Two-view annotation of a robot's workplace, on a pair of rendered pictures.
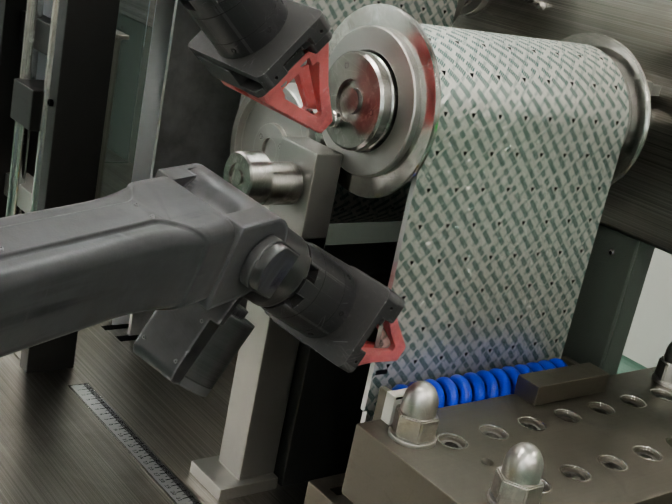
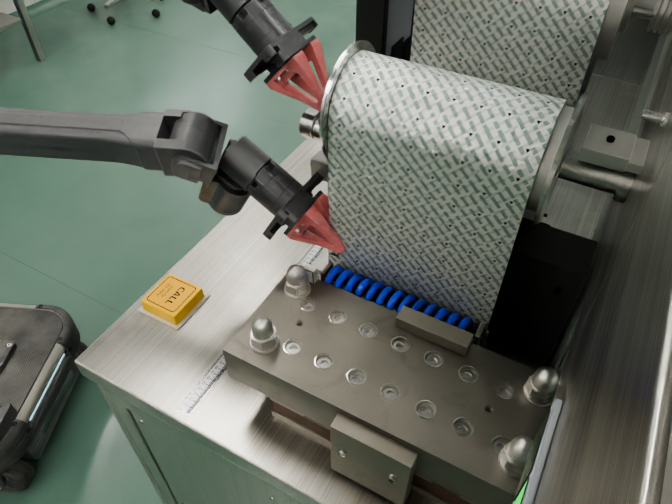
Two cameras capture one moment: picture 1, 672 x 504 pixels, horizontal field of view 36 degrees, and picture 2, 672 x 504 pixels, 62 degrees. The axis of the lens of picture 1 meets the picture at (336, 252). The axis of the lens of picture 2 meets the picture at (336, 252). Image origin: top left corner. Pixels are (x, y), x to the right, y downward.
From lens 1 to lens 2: 0.84 m
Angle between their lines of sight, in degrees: 63
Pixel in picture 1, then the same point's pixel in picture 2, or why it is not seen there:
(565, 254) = (476, 256)
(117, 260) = (85, 140)
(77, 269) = (62, 138)
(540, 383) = (402, 317)
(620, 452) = (375, 378)
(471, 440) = (317, 311)
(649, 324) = not seen: outside the picture
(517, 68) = (416, 109)
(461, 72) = (359, 101)
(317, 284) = (257, 190)
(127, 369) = not seen: hidden behind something
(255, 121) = not seen: hidden behind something
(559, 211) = (462, 223)
